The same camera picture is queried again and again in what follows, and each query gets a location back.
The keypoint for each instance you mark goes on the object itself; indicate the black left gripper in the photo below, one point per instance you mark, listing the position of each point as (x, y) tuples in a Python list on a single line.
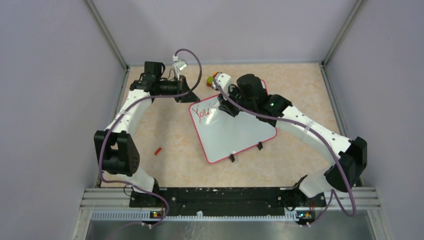
[(182, 85)]

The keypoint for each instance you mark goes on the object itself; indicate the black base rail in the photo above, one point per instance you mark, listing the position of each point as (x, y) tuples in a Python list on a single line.
[(227, 201)]

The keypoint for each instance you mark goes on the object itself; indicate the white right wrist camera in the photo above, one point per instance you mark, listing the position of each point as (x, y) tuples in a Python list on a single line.
[(223, 80)]

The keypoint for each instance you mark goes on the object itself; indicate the pink framed whiteboard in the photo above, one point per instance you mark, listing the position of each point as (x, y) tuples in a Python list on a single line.
[(221, 135)]

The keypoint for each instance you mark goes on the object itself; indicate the grey cable duct strip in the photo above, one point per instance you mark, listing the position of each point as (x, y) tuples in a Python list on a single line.
[(147, 216)]

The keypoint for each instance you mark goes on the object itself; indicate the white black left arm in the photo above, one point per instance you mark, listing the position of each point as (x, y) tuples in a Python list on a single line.
[(115, 148)]

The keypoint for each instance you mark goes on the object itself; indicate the colourful toy car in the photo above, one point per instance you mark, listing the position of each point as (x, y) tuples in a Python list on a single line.
[(210, 79)]

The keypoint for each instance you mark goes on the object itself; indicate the black whiteboard clip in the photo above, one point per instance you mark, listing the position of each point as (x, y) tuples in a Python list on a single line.
[(260, 146), (232, 158)]

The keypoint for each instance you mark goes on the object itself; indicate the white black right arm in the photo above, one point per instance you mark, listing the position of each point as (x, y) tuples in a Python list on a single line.
[(347, 158)]

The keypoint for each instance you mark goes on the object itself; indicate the red marker cap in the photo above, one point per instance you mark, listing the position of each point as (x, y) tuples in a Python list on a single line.
[(157, 151)]

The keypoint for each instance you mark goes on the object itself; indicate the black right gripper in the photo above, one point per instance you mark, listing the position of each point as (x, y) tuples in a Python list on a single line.
[(224, 106)]

